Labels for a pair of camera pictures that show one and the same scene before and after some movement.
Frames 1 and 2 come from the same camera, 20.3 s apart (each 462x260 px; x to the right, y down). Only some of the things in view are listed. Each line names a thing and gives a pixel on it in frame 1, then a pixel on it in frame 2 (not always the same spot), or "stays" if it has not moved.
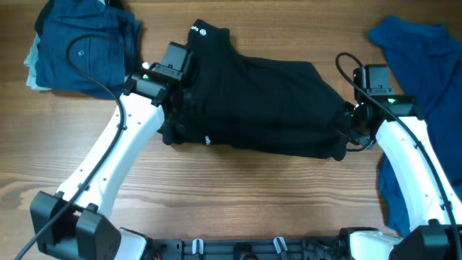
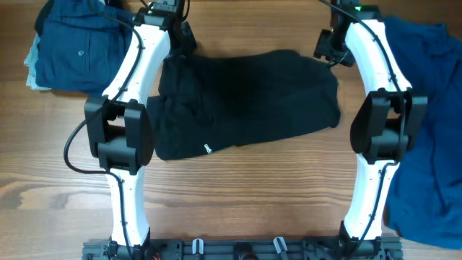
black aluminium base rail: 250,248 stays
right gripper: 353,129 to 325,48
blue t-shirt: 429,60 stays
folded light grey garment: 30,61 stays
